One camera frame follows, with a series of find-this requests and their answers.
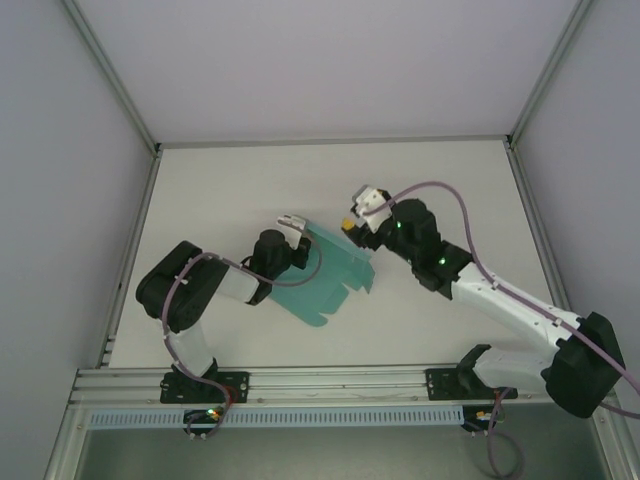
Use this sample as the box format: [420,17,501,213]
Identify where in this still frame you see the aluminium frame beam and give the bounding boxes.
[43,404,94,480]
[589,399,640,480]

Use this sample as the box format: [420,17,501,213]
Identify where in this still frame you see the purple cable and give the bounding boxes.
[162,227,324,441]
[382,180,640,474]

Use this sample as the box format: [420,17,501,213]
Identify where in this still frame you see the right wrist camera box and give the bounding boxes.
[349,183,396,230]

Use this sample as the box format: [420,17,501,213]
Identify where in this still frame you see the black controller board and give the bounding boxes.
[183,407,226,441]
[462,403,506,434]

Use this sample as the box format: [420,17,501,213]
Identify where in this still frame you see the slotted light blue cable duct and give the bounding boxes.
[88,407,464,430]

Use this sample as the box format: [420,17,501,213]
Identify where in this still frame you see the wide aluminium extrusion beam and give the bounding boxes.
[69,362,614,407]

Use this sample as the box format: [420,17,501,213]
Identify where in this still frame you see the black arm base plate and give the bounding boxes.
[424,367,519,402]
[159,369,251,405]

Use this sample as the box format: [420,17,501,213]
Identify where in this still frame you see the teal corrugated paper box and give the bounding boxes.
[269,223,376,330]

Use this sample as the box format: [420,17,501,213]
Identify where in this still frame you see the aluminium frame post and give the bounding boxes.
[504,0,599,149]
[62,0,162,154]

